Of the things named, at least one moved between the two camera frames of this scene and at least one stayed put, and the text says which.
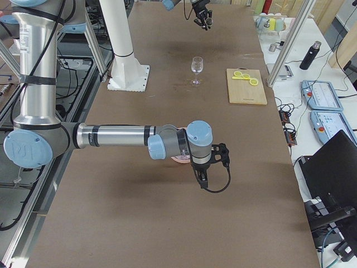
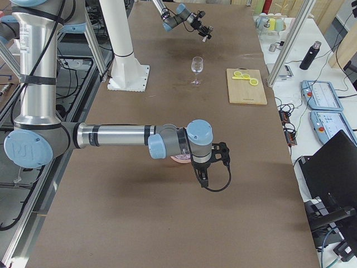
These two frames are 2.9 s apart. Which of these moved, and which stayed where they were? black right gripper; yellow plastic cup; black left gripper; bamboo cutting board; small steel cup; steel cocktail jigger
Moved: steel cocktail jigger; black left gripper
Stayed: yellow plastic cup; bamboo cutting board; black right gripper; small steel cup
